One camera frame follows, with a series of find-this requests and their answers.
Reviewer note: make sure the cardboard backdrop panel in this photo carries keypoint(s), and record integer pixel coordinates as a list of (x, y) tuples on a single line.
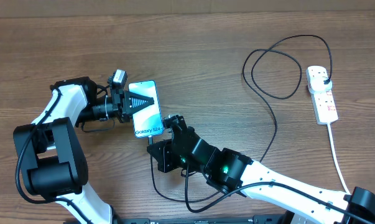
[(67, 8)]

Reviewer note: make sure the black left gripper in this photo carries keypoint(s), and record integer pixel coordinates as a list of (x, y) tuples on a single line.
[(124, 106)]

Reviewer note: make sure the white power strip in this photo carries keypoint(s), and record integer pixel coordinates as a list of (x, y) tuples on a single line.
[(323, 103)]

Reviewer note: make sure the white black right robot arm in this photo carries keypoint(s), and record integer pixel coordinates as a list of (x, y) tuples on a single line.
[(231, 172)]

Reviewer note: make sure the black mounting rail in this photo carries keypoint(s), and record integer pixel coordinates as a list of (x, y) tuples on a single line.
[(256, 219)]

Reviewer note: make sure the Samsung Galaxy smartphone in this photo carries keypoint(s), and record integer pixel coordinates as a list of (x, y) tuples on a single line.
[(148, 121)]

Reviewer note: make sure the white charger plug adapter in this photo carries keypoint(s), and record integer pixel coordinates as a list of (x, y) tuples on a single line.
[(319, 84)]

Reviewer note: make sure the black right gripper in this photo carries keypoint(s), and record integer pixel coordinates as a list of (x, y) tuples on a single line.
[(168, 155)]

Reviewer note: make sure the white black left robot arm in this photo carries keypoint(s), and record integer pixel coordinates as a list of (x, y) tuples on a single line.
[(51, 165)]

